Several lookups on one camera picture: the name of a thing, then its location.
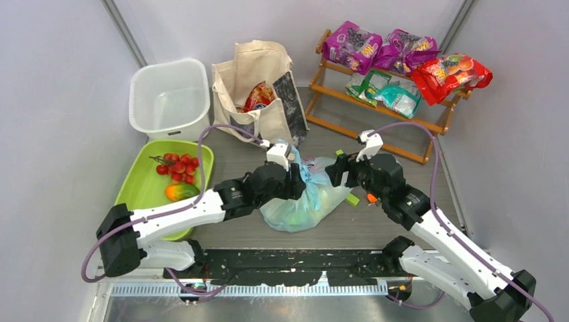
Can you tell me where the green plastic tray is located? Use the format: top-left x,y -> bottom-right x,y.
114,139 -> 215,242

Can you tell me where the white plastic basket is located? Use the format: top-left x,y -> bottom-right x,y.
128,58 -> 211,142

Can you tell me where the wooden rack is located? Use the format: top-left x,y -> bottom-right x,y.
302,56 -> 472,164

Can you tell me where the green orange mango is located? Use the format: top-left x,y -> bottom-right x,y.
164,183 -> 200,202

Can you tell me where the orange toy piece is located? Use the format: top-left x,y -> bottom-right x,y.
366,193 -> 379,206

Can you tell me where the red lychee bunch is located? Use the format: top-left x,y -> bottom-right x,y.
150,153 -> 200,185

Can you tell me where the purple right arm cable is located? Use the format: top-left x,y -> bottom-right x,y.
368,121 -> 556,322

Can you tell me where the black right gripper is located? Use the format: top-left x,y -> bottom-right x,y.
324,147 -> 388,202

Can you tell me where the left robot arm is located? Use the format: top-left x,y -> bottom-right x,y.
96,162 -> 306,278

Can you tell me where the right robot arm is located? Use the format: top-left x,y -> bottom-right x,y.
325,154 -> 536,321

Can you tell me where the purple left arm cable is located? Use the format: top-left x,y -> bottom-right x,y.
80,123 -> 272,284

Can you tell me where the purple snack bag right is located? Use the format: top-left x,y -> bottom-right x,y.
372,29 -> 440,76

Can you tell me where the purple snack bag left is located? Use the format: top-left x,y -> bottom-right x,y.
322,21 -> 383,75

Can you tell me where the red fruit candy bag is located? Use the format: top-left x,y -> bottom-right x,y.
410,53 -> 493,106

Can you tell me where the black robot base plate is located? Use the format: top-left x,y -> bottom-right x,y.
174,249 -> 409,286

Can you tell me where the teal snack bag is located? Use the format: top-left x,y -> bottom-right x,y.
374,81 -> 422,119

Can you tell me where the green toy block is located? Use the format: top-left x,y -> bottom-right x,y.
345,193 -> 360,207

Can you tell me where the canvas tote bag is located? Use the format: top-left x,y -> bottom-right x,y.
212,40 -> 309,148

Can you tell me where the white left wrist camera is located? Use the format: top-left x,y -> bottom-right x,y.
260,140 -> 292,171

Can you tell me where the blue plastic grocery bag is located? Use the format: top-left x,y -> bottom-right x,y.
260,147 -> 352,233

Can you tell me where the purple snack bag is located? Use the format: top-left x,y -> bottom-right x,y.
322,21 -> 383,75
372,29 -> 440,76

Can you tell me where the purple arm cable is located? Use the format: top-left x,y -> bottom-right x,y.
80,123 -> 272,284
368,121 -> 556,322

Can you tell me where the green white snack bag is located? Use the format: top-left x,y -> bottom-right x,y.
346,70 -> 392,107

